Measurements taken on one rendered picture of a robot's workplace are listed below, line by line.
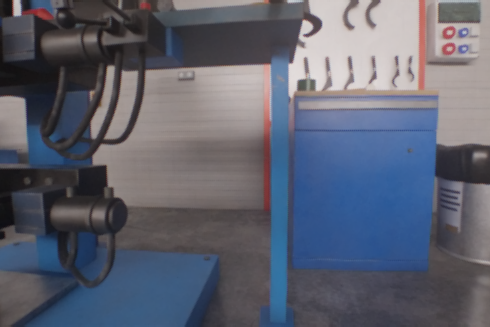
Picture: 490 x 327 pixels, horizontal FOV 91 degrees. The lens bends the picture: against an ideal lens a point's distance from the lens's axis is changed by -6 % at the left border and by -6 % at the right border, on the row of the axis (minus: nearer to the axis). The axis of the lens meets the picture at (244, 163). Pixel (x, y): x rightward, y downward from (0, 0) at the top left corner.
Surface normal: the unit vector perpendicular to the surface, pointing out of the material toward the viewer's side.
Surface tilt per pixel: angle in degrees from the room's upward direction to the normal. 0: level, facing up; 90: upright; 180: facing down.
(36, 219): 90
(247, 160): 90
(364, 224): 90
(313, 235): 90
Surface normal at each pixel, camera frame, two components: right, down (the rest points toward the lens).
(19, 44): -0.11, 0.08
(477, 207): -0.75, 0.11
